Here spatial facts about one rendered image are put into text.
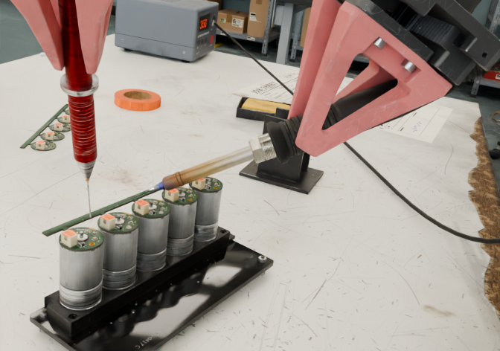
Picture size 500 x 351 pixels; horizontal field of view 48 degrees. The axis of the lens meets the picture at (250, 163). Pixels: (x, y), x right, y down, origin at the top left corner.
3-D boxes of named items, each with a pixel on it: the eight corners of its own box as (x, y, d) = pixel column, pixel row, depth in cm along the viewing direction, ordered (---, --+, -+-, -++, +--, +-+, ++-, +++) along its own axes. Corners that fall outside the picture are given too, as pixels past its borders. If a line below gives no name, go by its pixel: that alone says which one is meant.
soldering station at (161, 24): (215, 54, 108) (220, 2, 104) (193, 65, 98) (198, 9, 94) (142, 40, 111) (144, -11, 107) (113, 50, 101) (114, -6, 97)
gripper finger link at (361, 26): (263, 134, 28) (387, -31, 25) (240, 91, 34) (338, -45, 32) (364, 198, 30) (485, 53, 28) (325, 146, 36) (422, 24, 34)
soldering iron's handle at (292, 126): (283, 172, 31) (500, 91, 31) (269, 133, 30) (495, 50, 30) (274, 154, 33) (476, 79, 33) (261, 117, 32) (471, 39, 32)
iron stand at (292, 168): (279, 219, 58) (347, 161, 54) (222, 157, 58) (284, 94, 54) (296, 196, 64) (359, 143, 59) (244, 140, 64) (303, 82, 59)
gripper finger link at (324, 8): (263, 137, 27) (390, -30, 25) (241, 92, 34) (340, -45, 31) (365, 202, 30) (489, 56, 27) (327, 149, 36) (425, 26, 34)
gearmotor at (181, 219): (198, 256, 41) (204, 194, 39) (175, 270, 39) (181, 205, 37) (173, 243, 43) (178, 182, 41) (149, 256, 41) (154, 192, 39)
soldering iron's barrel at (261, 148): (170, 202, 31) (278, 161, 31) (158, 178, 31) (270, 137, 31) (168, 190, 33) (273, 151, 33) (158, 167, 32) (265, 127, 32)
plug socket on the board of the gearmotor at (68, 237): (81, 242, 32) (81, 233, 32) (68, 248, 31) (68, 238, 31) (71, 237, 32) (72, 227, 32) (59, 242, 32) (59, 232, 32)
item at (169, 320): (200, 236, 46) (202, 224, 46) (272, 272, 43) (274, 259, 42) (28, 329, 34) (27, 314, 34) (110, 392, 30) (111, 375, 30)
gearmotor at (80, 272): (109, 308, 35) (112, 237, 33) (77, 328, 33) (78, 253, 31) (83, 291, 36) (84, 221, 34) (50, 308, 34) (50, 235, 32)
